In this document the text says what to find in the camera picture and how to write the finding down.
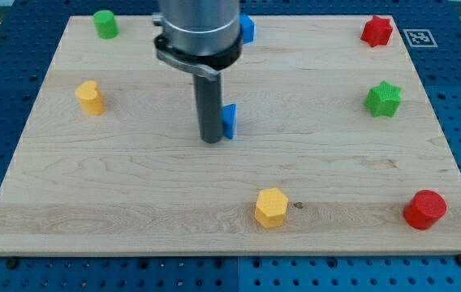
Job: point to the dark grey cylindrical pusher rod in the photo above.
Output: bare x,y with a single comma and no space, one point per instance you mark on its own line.
208,95

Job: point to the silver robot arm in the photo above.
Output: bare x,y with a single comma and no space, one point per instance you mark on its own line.
202,38

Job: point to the yellow hexagon block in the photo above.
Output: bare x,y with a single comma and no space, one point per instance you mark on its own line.
271,207

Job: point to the blue triangle block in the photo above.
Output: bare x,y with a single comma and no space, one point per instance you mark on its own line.
229,120

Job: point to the blue cube block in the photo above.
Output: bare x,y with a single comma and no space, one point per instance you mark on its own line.
248,28

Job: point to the yellow heart block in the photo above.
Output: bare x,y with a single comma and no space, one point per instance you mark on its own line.
90,98

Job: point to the green cylinder block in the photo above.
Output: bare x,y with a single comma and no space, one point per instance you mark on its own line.
105,24

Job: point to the wooden board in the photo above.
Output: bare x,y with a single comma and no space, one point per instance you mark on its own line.
137,180

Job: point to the green star block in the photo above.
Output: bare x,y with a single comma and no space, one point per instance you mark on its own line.
383,99

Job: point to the red star block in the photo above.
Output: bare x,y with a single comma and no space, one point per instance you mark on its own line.
377,31

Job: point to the white fiducial marker tag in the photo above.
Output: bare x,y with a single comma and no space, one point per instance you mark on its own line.
420,38

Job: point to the red cylinder block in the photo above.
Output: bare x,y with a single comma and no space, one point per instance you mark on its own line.
425,209

